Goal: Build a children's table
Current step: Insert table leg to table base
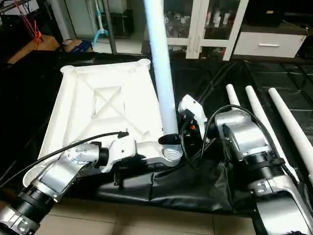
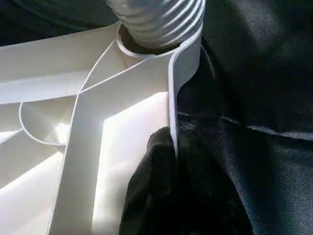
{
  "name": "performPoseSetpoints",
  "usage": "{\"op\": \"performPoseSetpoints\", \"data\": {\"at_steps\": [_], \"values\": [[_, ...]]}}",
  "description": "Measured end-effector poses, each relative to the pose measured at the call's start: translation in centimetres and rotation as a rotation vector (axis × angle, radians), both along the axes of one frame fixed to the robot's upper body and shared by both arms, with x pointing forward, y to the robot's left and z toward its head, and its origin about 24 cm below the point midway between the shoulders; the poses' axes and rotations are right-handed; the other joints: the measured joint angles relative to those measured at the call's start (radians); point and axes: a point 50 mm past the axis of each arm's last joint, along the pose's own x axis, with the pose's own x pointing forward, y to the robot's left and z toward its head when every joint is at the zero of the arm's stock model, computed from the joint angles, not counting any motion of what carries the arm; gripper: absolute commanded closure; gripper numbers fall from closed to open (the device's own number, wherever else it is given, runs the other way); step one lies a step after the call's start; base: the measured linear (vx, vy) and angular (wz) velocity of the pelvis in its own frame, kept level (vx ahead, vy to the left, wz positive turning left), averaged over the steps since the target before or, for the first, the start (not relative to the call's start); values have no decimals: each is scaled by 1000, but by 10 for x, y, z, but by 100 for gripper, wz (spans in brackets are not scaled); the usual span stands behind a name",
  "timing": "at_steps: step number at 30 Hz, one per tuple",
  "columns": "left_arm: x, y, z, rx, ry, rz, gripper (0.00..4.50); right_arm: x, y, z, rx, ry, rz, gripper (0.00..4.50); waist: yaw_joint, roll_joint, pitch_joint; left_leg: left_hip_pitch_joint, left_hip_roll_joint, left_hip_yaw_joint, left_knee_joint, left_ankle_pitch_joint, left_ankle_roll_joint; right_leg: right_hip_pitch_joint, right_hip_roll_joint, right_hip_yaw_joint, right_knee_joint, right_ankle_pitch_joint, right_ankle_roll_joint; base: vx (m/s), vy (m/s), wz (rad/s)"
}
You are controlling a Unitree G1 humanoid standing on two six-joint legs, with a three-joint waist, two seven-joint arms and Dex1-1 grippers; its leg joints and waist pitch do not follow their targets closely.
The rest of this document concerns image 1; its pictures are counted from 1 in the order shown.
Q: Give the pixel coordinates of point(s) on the white plastic table top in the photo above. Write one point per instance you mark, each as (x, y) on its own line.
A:
(88, 107)

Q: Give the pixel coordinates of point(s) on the white plastic table leg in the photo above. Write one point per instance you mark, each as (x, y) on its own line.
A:
(291, 120)
(233, 95)
(164, 68)
(261, 115)

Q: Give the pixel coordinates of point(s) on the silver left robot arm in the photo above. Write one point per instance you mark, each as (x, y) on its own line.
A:
(58, 174)

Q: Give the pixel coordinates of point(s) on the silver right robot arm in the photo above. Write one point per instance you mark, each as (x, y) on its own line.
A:
(249, 142)

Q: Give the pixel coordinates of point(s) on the black work mat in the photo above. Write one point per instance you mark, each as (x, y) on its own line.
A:
(195, 188)

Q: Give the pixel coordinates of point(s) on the white glass-door cabinet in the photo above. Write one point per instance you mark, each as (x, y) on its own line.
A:
(195, 24)

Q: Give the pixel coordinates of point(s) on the white drawer unit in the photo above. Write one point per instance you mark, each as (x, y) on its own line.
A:
(269, 45)

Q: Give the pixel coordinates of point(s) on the black speaker box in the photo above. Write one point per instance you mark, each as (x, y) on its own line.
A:
(264, 12)

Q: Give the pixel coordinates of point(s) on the brown wooden desk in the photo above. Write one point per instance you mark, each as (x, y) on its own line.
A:
(34, 49)

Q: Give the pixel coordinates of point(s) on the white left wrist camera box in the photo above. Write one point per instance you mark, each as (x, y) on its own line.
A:
(122, 147)

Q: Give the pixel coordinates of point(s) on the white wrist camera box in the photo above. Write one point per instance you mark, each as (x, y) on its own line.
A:
(122, 147)
(191, 108)

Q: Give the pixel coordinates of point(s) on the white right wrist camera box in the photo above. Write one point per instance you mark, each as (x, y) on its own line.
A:
(191, 108)

